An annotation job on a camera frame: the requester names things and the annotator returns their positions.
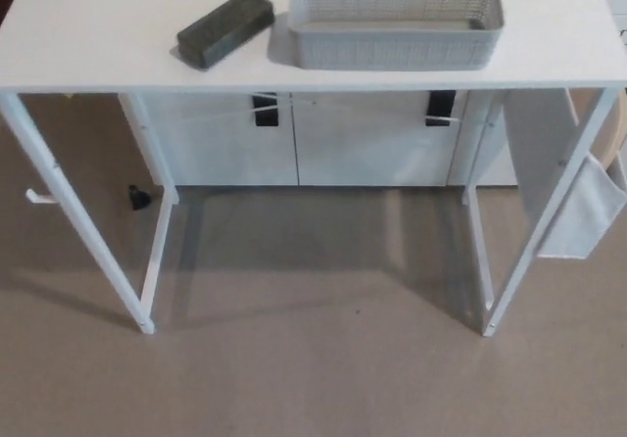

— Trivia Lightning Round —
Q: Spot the white metal frame desk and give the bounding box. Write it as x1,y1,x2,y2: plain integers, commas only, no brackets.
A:
0,0,627,338

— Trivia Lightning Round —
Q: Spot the black cabinet handle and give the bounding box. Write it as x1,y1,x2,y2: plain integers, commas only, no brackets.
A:
425,90,457,129
253,91,280,129

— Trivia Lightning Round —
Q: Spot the white cabinet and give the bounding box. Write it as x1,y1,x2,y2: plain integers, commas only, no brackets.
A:
119,88,521,189

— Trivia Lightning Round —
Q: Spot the grey perforated plastic basket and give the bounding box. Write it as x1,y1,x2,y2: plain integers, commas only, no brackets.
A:
286,0,506,73

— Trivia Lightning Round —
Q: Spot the white fabric side pouch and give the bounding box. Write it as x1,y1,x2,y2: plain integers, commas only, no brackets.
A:
535,151,627,262

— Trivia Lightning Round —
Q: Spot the dark felt board eraser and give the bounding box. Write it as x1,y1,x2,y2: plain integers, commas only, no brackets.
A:
175,1,276,73

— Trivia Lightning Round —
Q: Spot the white desk side hook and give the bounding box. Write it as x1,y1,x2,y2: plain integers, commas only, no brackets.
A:
24,188,63,209

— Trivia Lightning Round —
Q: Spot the round wooden stool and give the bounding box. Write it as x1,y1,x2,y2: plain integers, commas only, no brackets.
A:
569,88,627,176

